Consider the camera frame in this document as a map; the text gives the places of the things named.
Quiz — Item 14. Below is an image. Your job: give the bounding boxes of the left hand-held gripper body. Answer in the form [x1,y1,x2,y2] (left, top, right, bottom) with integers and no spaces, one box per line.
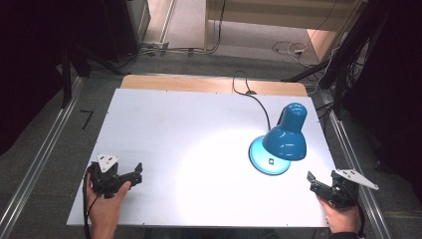
[88,152,134,200]

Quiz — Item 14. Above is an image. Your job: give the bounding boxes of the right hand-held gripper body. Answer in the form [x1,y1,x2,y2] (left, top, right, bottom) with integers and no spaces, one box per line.
[313,168,380,210]

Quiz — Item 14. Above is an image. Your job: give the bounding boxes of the blue desk lamp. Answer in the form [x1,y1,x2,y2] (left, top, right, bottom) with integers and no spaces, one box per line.
[248,102,309,176]

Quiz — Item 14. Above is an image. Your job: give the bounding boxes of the person's right hand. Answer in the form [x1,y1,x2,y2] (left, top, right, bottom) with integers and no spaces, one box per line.
[316,194,361,234]

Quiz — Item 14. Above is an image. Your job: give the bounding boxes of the person's left hand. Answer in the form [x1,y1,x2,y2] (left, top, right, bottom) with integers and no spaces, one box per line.
[86,180,132,237]

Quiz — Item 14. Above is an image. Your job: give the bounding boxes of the black tape mark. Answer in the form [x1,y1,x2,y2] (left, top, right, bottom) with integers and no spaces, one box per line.
[79,110,96,130]

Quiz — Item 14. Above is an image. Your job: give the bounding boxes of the wooden table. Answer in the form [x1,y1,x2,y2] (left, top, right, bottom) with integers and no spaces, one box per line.
[119,74,310,98]

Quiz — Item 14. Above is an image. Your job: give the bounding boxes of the black metal stand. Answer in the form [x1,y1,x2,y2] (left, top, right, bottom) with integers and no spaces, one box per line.
[281,0,394,118]

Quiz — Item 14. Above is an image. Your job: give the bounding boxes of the black cabinet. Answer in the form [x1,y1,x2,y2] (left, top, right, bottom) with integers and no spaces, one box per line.
[101,0,151,63]

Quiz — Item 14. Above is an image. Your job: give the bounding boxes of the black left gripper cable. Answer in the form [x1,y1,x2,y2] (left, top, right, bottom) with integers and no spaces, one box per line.
[82,163,101,239]

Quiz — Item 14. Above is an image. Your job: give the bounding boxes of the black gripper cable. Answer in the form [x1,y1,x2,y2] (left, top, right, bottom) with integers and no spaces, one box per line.
[82,163,101,239]
[355,204,366,239]

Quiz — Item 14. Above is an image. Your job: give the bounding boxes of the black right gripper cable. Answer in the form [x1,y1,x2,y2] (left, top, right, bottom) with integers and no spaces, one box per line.
[355,204,366,239]

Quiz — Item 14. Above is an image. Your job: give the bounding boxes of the metal floor rail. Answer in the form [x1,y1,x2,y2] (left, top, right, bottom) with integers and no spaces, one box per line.
[318,89,393,239]
[0,76,85,239]

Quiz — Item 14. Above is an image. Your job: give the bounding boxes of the black lamp cable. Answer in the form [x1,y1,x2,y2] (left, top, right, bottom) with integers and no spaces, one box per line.
[231,70,273,131]

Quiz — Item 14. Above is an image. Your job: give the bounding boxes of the grey floor cables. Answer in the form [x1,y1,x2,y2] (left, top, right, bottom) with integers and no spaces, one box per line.
[114,0,228,69]

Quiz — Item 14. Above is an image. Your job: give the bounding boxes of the white floor cable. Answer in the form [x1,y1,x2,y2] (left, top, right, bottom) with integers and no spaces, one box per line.
[271,40,311,69]

